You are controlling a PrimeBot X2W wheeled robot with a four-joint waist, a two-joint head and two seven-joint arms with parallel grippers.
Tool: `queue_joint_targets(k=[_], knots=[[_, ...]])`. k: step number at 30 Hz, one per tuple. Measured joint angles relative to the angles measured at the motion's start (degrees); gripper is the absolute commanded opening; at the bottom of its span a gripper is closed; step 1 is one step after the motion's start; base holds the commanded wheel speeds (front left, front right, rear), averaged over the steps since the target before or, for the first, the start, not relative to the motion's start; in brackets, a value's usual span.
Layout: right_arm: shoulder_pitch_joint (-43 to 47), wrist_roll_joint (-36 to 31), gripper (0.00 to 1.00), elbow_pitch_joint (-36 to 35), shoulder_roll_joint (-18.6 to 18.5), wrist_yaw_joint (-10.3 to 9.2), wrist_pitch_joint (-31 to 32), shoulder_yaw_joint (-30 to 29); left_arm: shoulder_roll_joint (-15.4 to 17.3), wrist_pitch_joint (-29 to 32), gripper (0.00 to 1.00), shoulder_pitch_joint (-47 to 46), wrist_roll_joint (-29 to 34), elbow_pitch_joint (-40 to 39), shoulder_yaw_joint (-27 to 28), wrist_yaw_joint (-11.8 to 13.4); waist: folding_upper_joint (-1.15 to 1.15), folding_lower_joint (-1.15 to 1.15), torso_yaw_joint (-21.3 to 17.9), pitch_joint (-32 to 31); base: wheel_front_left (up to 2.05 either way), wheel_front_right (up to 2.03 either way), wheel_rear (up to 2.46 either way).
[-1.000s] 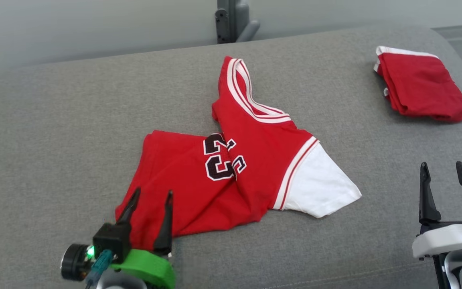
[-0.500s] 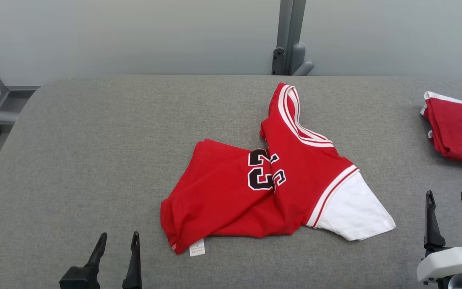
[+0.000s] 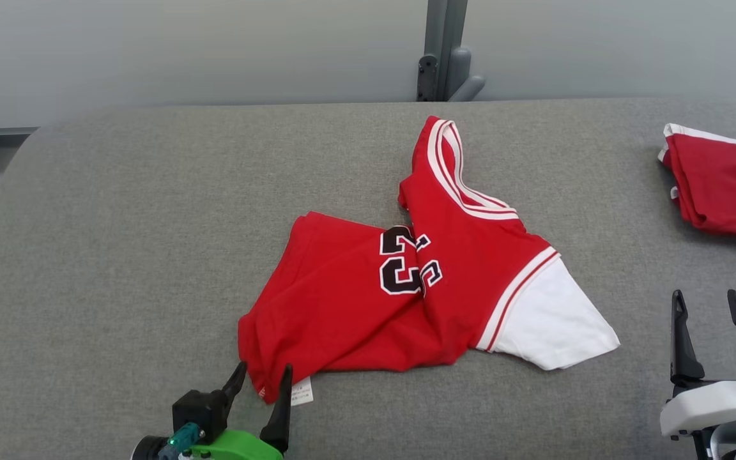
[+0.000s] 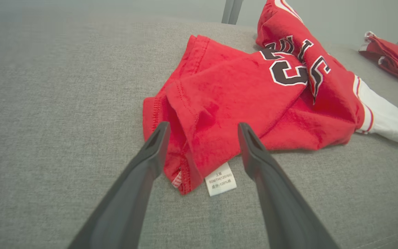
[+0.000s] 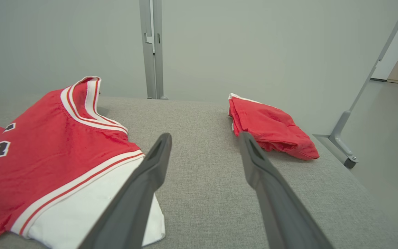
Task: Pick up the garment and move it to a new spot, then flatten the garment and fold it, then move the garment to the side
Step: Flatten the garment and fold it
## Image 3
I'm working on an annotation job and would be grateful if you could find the red basketball jersey white trim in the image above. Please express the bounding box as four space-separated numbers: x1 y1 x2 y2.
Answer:
238 115 621 406

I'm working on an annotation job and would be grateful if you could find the red shorts white waistband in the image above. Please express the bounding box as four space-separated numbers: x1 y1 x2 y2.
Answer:
657 123 736 249

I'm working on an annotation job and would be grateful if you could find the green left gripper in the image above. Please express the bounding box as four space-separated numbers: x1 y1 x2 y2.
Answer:
180 361 294 460

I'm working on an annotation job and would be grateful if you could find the grey fabric sofa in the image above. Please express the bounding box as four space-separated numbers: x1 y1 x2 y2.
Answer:
0 97 736 460

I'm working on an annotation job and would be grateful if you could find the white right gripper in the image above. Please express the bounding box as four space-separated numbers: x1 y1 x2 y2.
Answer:
660 289 736 460

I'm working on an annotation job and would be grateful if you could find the grey metal post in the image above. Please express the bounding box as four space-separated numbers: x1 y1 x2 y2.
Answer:
416 0 486 103

